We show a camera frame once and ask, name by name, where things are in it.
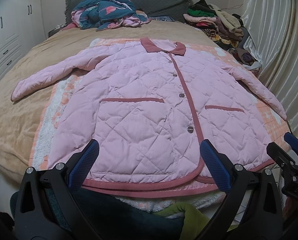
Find tan bed cover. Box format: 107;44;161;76
0;20;216;183

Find green garment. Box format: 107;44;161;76
152;201;239;240

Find orange white fleece blanket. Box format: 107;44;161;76
28;37;292;215

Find dark blue floral duvet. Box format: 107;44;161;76
71;0;151;31

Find white satin curtain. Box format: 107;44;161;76
242;0;298;138

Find white wardrobe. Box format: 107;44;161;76
0;0;46;80

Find pile of folded clothes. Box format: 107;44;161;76
183;0;261;75

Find pink quilted jacket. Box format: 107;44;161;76
10;37;288;198

